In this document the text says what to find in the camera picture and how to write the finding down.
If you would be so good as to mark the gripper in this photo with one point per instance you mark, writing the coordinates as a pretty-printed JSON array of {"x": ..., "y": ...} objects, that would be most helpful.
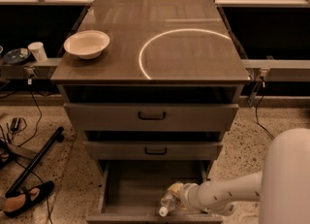
[{"x": 186, "y": 195}]

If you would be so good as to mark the clear plastic water bottle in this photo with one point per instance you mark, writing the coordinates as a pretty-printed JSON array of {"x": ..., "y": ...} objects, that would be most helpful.
[{"x": 169, "y": 202}]

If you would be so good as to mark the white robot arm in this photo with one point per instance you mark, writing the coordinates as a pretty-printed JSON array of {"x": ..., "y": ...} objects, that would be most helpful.
[{"x": 282, "y": 187}]

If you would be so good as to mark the open bottom drawer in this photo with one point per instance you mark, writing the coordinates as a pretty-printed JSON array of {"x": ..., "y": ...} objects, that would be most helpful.
[{"x": 132, "y": 191}]

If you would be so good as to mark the grey drawer cabinet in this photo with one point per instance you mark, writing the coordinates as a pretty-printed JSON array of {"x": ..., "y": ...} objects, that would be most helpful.
[{"x": 160, "y": 52}]

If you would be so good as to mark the black pole on floor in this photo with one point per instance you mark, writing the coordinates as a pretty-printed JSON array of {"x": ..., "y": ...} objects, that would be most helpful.
[{"x": 57, "y": 136}]

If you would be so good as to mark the foot in black shoe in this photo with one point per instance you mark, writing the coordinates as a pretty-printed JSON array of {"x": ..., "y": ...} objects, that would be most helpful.
[{"x": 14, "y": 206}]

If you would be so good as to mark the white ceramic bowl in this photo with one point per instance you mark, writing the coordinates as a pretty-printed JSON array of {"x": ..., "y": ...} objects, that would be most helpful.
[{"x": 87, "y": 44}]

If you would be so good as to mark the small black adapter left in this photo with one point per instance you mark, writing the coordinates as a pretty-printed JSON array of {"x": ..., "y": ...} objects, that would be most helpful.
[{"x": 15, "y": 124}]

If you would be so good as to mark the white paper cup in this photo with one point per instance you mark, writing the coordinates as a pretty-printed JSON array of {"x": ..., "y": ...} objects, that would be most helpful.
[{"x": 38, "y": 51}]

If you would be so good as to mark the dark blue plate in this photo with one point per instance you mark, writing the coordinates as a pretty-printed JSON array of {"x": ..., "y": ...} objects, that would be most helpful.
[{"x": 16, "y": 56}]

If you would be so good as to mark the middle drawer with handle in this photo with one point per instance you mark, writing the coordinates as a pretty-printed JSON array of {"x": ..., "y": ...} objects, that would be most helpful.
[{"x": 153, "y": 151}]

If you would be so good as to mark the drawer with handle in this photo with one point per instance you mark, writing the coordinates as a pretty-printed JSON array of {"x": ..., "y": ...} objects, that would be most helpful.
[
  {"x": 151, "y": 117},
  {"x": 153, "y": 151}
]

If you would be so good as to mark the top drawer with handle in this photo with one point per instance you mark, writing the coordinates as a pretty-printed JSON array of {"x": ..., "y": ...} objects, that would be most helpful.
[{"x": 151, "y": 117}]

